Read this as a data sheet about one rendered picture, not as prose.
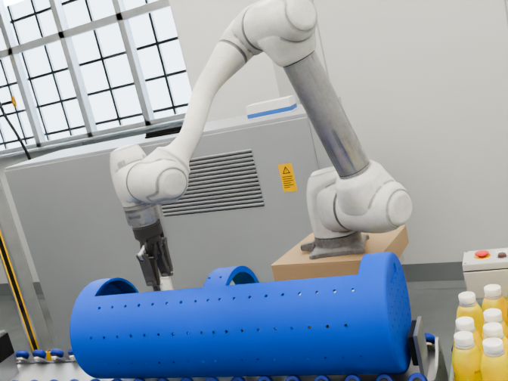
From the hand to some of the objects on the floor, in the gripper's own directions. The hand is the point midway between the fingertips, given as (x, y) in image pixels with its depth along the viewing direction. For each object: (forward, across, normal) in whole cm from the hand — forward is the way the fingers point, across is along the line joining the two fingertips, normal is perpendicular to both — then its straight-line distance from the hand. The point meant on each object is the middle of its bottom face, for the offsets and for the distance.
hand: (164, 292), depth 169 cm
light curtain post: (+119, -33, -83) cm, 149 cm away
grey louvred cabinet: (+119, -182, -98) cm, 238 cm away
